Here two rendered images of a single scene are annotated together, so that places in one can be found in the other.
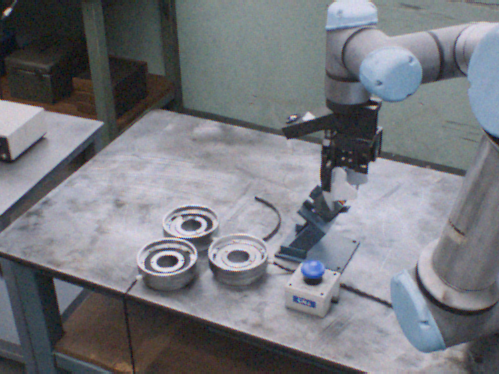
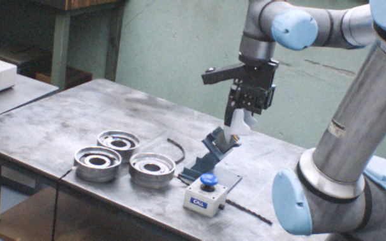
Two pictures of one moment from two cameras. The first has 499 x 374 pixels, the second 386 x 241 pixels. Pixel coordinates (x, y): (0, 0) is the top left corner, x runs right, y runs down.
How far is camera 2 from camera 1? 28 cm
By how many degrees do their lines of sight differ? 12
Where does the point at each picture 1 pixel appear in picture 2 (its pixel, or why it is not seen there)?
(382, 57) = (291, 14)
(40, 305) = not seen: outside the picture
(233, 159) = (154, 115)
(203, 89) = not seen: hidden behind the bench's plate
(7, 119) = not seen: outside the picture
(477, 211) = (358, 106)
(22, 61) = (1, 55)
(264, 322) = (165, 213)
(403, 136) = not seen: hidden behind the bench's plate
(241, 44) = (161, 74)
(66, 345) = not seen: outside the picture
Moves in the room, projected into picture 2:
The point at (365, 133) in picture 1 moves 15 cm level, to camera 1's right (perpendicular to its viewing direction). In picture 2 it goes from (263, 83) to (331, 94)
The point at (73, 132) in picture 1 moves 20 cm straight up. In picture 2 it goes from (35, 89) to (38, 34)
